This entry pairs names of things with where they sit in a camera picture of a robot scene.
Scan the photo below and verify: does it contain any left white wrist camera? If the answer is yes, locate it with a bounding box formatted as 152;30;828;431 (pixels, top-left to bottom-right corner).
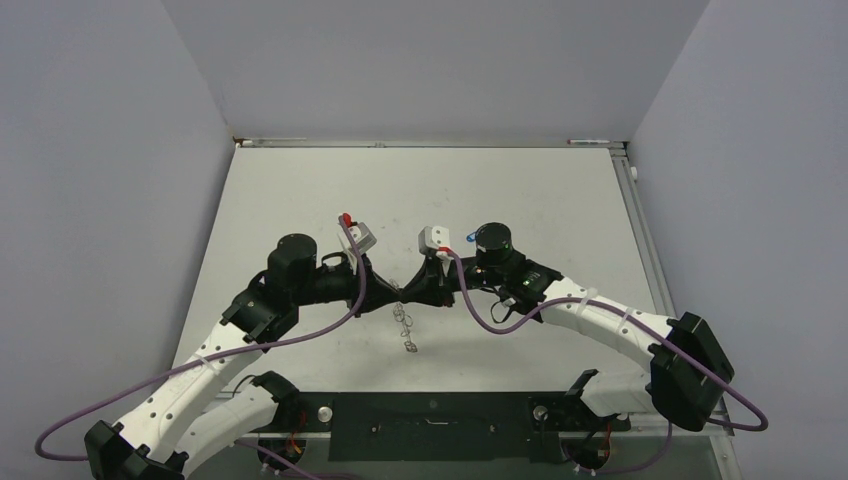
337;222;377;273

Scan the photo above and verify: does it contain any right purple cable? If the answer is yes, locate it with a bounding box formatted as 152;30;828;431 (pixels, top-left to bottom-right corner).
437;248;770;433

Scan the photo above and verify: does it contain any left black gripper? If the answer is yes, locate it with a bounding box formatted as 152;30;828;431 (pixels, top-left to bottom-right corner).
292;249;401;318

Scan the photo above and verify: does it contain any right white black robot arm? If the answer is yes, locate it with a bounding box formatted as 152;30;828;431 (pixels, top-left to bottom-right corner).
400;222;735;431

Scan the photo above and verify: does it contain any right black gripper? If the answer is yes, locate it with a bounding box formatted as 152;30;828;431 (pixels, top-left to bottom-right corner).
401;254;504;307

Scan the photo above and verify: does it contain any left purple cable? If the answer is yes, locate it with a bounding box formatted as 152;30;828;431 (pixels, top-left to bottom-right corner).
34;213;370;462

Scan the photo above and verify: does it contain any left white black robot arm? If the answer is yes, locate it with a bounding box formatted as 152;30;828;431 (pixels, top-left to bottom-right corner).
84;223;398;479

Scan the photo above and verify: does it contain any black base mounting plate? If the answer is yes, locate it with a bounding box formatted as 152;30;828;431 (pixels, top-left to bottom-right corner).
258;392;631;463

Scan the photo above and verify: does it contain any purple cable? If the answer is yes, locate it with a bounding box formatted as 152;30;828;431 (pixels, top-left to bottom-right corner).
34;213;370;462
437;248;770;433

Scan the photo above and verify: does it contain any marker pen at wall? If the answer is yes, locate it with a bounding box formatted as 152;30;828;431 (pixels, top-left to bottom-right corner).
567;139;612;146

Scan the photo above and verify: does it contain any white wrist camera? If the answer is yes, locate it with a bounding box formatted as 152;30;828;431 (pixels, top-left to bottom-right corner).
417;225;451;257
337;222;377;273

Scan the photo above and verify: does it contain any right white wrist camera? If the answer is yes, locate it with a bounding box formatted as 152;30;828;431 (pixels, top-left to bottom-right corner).
417;225;451;257

